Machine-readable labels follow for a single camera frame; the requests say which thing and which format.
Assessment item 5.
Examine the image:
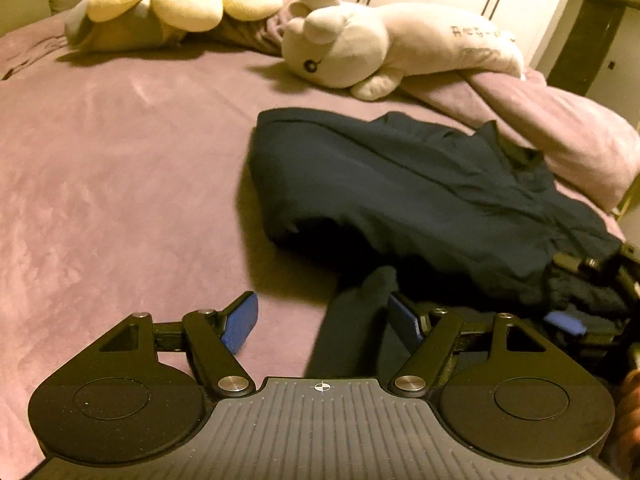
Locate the pink pillow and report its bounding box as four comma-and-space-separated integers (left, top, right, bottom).
215, 0, 640, 213

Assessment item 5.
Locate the dark navy garment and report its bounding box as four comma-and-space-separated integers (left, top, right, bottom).
248, 107, 626, 381

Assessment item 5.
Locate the white rabbit plush toy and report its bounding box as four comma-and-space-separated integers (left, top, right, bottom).
281, 0, 527, 101

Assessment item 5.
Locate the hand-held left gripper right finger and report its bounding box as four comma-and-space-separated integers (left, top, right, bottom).
387, 291, 551, 397

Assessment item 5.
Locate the person's right hand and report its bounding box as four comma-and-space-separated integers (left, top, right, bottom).
614, 366, 640, 467

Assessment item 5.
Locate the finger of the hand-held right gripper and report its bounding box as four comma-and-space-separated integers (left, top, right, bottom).
544, 311, 626, 347
552, 246, 640, 311

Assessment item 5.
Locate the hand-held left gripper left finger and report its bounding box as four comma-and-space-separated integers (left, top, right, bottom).
92, 291, 259, 397

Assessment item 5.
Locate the grey pillow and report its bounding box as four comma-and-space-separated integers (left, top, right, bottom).
64, 0, 191, 54

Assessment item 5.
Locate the wooden nightstand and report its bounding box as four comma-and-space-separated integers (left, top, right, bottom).
547, 0, 640, 126

